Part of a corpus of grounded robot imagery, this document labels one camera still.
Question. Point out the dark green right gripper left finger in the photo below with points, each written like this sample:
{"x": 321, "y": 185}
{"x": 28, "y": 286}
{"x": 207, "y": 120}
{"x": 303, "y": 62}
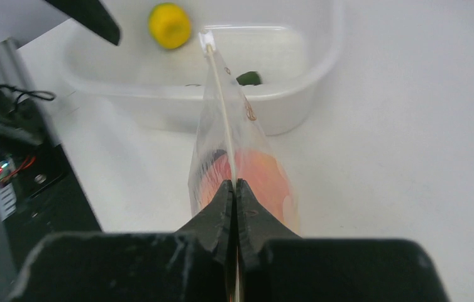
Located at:
{"x": 192, "y": 264}

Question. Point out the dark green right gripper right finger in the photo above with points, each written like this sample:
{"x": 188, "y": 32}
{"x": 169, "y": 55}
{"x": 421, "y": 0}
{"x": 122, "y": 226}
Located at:
{"x": 278, "y": 265}

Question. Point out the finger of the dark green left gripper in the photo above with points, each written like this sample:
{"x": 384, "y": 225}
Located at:
{"x": 93, "y": 15}

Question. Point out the toy peach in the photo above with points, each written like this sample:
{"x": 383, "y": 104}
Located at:
{"x": 263, "y": 173}

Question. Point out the clear polka dot zip bag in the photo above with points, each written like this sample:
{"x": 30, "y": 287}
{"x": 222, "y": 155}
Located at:
{"x": 227, "y": 121}

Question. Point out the yellow toy lemon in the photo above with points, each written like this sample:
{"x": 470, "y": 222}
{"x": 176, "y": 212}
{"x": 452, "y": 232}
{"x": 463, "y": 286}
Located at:
{"x": 169, "y": 25}

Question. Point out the dark green toy avocado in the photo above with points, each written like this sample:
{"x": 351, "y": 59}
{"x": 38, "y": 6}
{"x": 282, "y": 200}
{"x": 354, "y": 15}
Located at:
{"x": 251, "y": 78}

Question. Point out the white plastic colander basket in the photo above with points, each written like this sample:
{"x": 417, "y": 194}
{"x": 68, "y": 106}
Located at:
{"x": 292, "y": 45}

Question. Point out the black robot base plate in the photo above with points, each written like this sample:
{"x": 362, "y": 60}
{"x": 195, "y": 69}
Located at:
{"x": 40, "y": 194}

